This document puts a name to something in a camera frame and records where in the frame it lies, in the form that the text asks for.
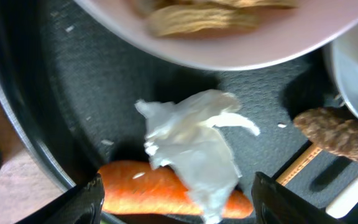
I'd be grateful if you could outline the pink bowl with food scraps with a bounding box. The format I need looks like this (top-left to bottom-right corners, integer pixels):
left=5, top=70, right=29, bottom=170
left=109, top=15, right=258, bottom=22
left=75, top=0, right=358, bottom=71

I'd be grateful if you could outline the brown food lump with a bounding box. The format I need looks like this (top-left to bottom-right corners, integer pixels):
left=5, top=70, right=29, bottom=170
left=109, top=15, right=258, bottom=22
left=293, top=107, right=358, bottom=162

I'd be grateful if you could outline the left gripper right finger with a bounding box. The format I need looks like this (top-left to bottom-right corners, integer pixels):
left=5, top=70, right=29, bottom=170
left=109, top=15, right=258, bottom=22
left=251, top=172, right=342, bottom=224

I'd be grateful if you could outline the round black serving tray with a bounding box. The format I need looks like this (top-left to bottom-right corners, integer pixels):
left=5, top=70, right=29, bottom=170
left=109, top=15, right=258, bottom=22
left=0, top=1, right=339, bottom=195

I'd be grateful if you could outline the white tissue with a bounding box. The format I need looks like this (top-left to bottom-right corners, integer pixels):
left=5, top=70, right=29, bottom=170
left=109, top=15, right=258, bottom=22
left=135, top=90, right=260, bottom=223

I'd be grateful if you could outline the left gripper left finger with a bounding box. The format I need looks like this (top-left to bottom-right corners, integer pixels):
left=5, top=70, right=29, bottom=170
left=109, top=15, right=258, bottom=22
left=17, top=174, right=104, bottom=224

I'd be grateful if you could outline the orange carrot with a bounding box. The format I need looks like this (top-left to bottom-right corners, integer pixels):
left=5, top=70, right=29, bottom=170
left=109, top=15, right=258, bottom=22
left=98, top=160, right=254, bottom=223

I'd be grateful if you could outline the wooden chopstick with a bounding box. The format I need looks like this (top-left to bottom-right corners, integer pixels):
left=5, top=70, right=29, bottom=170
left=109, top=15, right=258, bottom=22
left=276, top=144, right=322, bottom=186

